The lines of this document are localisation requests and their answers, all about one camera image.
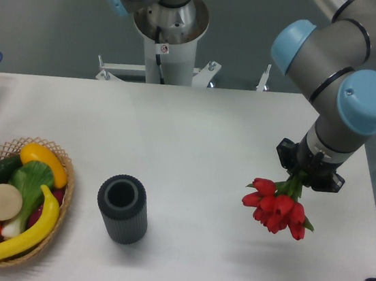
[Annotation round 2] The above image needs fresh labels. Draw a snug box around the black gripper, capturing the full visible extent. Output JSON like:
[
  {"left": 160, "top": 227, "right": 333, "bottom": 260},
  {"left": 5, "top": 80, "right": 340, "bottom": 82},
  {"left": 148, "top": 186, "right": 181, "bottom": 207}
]
[{"left": 276, "top": 138, "right": 345, "bottom": 193}]

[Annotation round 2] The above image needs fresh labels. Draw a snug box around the red tulip bouquet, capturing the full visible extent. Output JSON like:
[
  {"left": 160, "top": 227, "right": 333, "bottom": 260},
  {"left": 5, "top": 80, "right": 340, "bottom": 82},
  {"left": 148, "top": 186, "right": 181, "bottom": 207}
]
[{"left": 242, "top": 171, "right": 315, "bottom": 241}]

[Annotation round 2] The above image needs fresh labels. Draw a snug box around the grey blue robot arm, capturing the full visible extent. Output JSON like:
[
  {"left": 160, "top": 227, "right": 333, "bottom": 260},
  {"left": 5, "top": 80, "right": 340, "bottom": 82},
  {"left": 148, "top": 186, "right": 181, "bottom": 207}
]
[{"left": 107, "top": 0, "right": 376, "bottom": 193}]

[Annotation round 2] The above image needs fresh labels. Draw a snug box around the dark grey ribbed vase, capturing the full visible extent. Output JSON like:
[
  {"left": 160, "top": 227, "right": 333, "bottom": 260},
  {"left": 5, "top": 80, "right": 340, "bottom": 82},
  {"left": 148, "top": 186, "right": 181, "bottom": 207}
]
[{"left": 97, "top": 174, "right": 148, "bottom": 245}]

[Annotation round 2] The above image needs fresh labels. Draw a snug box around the dark red vegetable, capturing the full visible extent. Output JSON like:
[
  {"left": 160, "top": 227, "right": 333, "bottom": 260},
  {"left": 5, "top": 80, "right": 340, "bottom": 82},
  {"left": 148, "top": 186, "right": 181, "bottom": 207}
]
[{"left": 26, "top": 188, "right": 65, "bottom": 229}]

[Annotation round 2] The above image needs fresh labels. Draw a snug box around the yellow banana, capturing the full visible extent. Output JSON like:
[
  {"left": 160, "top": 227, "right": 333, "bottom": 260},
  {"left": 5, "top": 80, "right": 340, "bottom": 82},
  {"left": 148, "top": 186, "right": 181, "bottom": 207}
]
[{"left": 0, "top": 184, "right": 60, "bottom": 260}]

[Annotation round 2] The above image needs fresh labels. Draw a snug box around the green bok choy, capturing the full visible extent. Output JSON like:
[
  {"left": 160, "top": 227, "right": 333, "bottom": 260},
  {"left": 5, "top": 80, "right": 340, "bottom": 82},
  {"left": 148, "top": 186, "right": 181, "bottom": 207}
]
[{"left": 1, "top": 161, "right": 54, "bottom": 239}]

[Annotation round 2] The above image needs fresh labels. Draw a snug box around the woven wicker basket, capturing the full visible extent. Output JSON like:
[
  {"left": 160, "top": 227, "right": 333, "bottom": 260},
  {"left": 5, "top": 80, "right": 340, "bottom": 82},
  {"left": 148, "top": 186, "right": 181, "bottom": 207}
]
[{"left": 0, "top": 137, "right": 74, "bottom": 268}]

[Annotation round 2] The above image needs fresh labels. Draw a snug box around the beige round slice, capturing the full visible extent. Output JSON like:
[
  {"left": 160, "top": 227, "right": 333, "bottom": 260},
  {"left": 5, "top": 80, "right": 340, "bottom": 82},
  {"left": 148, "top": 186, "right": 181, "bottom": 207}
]
[{"left": 0, "top": 184, "right": 22, "bottom": 221}]

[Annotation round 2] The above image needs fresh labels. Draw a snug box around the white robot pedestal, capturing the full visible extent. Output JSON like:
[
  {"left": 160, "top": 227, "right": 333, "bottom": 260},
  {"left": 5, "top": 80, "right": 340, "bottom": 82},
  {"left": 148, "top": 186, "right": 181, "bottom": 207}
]
[{"left": 96, "top": 0, "right": 222, "bottom": 88}]

